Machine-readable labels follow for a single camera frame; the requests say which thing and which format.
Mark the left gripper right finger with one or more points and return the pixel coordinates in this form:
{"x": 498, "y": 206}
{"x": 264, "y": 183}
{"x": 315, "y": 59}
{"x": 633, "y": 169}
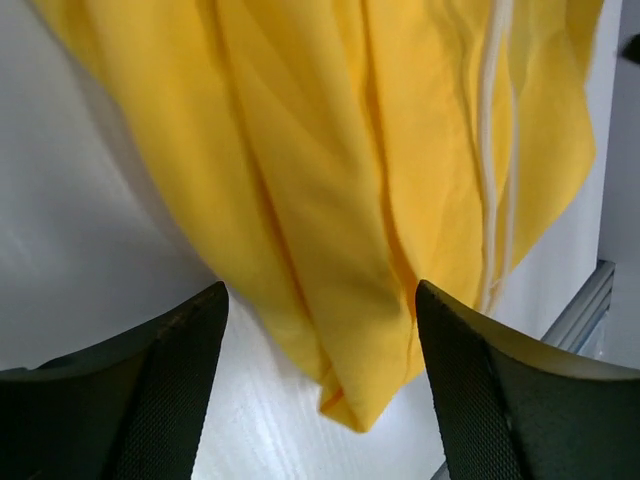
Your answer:
{"x": 512, "y": 407}

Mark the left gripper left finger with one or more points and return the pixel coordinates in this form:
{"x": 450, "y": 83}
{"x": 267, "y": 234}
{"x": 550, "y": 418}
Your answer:
{"x": 130, "y": 407}

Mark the yellow shorts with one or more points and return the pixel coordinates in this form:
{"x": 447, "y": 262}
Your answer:
{"x": 324, "y": 157}

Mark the right side aluminium rail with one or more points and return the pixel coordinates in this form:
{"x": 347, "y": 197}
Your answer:
{"x": 579, "y": 328}

